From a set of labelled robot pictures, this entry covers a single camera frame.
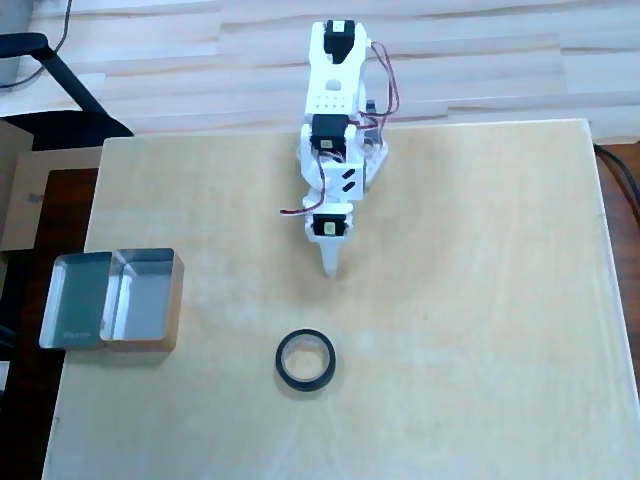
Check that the grey metal tin lid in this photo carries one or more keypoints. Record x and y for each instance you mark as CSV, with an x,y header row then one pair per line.
x,y
75,300

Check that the black tape roll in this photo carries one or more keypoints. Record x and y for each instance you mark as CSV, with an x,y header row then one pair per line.
x,y
306,384

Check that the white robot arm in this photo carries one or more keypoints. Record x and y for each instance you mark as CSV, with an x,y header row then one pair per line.
x,y
315,75

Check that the dark brown desk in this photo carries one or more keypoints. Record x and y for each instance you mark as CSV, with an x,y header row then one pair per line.
x,y
70,210

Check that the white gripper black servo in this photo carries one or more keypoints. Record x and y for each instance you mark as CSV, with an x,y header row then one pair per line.
x,y
330,228

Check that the printed cardboard box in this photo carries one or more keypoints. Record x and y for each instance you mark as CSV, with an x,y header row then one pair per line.
x,y
55,200

